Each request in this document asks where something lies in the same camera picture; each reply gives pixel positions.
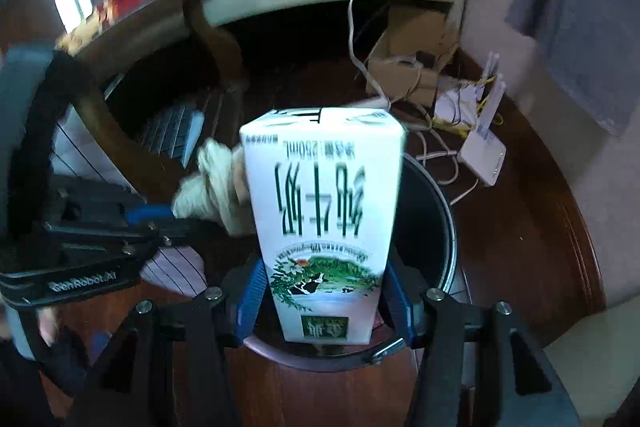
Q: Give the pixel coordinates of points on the white milk carton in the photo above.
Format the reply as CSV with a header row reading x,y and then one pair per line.
x,y
325,217

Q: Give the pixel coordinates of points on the cream bed frame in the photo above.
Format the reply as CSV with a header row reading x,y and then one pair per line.
x,y
260,4

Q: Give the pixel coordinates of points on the black plastic bin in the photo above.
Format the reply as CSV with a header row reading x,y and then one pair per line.
x,y
425,227

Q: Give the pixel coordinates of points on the table with grid cloth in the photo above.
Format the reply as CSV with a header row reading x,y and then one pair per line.
x,y
172,132

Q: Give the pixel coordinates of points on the white router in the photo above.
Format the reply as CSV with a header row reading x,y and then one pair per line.
x,y
482,157

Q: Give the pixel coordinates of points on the cardboard box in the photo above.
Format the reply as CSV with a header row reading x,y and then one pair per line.
x,y
405,32

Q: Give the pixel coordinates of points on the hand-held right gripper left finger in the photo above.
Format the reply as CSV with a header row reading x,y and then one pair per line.
x,y
250,302

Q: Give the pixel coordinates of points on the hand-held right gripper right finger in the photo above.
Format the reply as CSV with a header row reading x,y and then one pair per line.
x,y
400,302

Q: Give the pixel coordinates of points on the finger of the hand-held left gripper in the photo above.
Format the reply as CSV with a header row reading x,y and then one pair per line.
x,y
150,237
145,213

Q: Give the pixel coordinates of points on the brown wooden table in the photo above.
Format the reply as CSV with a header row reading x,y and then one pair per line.
x,y
150,167

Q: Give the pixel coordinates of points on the grey hanging curtain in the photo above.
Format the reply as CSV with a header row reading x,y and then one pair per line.
x,y
580,17

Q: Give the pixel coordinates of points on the person's left hand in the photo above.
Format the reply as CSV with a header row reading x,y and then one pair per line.
x,y
48,324

